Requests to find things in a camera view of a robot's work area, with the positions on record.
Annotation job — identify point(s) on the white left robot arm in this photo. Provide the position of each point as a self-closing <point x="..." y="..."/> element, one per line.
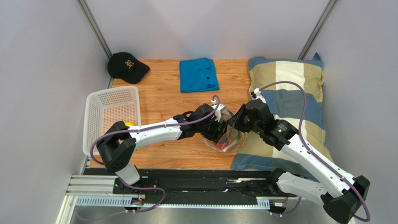
<point x="120" y="141"/>

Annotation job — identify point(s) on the clear zip top bag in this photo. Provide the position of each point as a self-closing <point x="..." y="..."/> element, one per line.
<point x="235" y="135"/>

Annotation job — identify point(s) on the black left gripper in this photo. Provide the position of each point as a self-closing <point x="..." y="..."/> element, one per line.
<point x="216" y="136"/>

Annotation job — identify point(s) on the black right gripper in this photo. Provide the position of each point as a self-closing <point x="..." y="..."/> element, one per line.
<point x="237" y="117"/>

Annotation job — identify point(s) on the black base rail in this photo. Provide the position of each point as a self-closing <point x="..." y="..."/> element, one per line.
<point x="181" y="188"/>

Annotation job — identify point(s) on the yellow fake pear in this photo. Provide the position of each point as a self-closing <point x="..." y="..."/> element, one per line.
<point x="129" y="123"/>

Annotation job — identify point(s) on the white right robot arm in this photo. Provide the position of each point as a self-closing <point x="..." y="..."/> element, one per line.
<point x="339" y="193"/>

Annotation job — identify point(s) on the black baseball cap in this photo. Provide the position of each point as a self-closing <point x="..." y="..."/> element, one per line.
<point x="126" y="67"/>

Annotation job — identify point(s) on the folded blue shirt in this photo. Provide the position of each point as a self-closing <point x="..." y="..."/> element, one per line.
<point x="198" y="75"/>

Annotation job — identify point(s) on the striped blue beige pillow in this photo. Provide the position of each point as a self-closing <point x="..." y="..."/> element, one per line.
<point x="287" y="86"/>

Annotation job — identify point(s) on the red fake apple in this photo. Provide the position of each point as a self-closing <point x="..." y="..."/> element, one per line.
<point x="223" y="142"/>

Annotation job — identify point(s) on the white plastic basket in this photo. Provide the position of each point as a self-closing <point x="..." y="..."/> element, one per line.
<point x="105" y="107"/>

